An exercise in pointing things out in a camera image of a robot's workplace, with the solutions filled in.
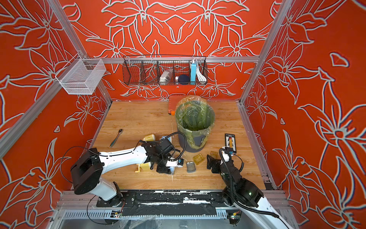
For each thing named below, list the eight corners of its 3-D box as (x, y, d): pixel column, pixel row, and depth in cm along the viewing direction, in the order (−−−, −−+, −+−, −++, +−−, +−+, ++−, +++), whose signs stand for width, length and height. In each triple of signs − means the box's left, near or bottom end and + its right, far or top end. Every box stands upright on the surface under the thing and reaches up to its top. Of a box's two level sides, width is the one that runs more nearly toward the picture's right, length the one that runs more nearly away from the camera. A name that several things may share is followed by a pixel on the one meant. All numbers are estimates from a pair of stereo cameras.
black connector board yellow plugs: (225, 151, 93) (226, 150, 91) (225, 134, 101) (225, 132, 99) (235, 153, 92) (236, 151, 90) (234, 136, 100) (235, 134, 98)
